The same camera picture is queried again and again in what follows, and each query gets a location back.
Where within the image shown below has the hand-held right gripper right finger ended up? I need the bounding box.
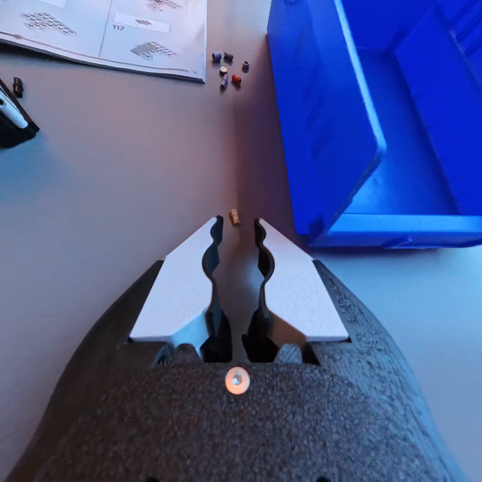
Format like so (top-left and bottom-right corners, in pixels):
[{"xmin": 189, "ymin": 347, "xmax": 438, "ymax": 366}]
[{"xmin": 254, "ymin": 217, "xmax": 349, "ymax": 343}]

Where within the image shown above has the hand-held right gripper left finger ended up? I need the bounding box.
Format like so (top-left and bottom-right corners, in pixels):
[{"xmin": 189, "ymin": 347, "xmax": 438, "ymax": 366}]
[{"xmin": 128, "ymin": 215, "xmax": 225, "ymax": 356}]

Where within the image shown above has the lego truck model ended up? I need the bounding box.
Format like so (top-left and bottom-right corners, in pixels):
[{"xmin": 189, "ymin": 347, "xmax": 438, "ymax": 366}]
[{"xmin": 0, "ymin": 77, "xmax": 40, "ymax": 150}]

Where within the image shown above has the lego instruction booklet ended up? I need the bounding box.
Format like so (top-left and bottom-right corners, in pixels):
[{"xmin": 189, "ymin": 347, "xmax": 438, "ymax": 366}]
[{"xmin": 0, "ymin": 0, "xmax": 208, "ymax": 84}]

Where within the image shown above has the blue plastic bin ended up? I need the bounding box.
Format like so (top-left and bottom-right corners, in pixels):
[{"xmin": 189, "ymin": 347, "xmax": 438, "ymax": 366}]
[{"xmin": 266, "ymin": 0, "xmax": 482, "ymax": 250}]

